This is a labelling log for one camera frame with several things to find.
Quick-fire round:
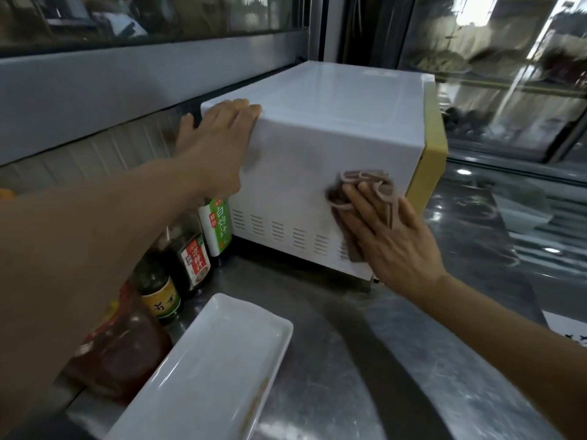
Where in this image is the person's right hand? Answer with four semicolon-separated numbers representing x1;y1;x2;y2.
341;180;448;303

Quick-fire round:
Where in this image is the person's left hand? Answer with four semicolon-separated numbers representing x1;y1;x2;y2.
174;98;263;200

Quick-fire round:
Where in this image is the clear bottle green label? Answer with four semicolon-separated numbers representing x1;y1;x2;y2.
198;196;235;257

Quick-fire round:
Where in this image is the brown cloth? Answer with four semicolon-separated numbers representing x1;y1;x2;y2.
325;169;397;264

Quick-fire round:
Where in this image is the dark sauce bottle orange cap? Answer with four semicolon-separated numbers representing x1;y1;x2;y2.
167;231;213;296

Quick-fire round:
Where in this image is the white microwave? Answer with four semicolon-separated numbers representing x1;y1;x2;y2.
200;60;449;282

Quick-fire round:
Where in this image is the small glass bottle tan cap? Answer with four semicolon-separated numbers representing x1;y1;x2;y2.
133;254;182;324

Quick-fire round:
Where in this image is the white rectangular plate red underside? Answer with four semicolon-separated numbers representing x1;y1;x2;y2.
103;293;294;440

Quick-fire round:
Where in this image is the large ketchup bottle orange cap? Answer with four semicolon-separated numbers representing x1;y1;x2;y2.
62;284;174;402

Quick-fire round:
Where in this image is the person's left forearm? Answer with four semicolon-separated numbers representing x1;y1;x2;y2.
0;158;207;436

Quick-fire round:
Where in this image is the person's right forearm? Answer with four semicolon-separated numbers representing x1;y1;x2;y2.
412;274;587;440

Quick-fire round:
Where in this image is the stainless steel table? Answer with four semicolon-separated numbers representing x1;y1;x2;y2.
64;159;565;440

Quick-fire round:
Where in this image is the glass window aluminium frame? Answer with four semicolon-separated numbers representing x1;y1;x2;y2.
0;0;322;168

